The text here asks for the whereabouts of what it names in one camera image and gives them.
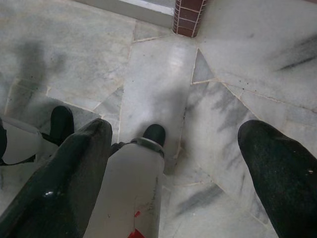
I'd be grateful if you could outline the black robot foot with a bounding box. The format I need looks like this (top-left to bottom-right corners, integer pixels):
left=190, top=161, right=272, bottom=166
left=49, top=106, right=75, bottom=146
left=143, top=123, right=166, bottom=147

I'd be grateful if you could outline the black left robot foot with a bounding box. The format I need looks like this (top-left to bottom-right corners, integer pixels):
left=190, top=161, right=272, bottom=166
left=49, top=106, right=75, bottom=146

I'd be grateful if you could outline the black right robot foot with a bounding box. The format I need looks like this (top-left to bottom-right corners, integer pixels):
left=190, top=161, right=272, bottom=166
left=143, top=123, right=166, bottom=147

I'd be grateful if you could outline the silver left robot leg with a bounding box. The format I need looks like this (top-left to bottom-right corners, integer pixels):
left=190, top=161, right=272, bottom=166
left=0, top=116, right=59, bottom=166

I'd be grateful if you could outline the red brick pillar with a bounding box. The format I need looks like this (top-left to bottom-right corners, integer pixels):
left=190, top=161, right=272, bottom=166
left=172, top=0, right=210, bottom=38

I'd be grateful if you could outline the white door threshold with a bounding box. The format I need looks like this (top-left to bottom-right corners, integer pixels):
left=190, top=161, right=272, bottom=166
left=74, top=0, right=178, bottom=28

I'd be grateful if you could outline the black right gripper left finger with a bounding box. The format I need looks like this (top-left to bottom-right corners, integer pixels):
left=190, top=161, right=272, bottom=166
left=0, top=118, right=113, bottom=238

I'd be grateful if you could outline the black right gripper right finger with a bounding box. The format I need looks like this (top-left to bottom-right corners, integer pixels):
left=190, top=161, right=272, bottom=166
left=237, top=119, right=317, bottom=238

